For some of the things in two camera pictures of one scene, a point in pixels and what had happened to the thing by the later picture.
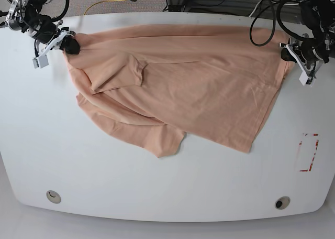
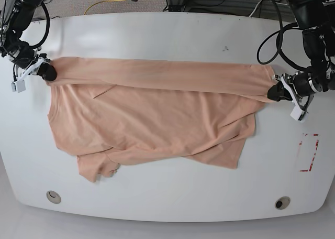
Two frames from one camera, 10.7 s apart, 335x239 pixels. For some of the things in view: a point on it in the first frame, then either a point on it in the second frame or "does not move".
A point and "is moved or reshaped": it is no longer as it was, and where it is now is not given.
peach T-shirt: x=151 y=85 is moved or reshaped
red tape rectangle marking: x=316 y=143 does not move
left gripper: x=46 y=32 → x=25 y=61
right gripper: x=306 y=52 → x=299 y=85
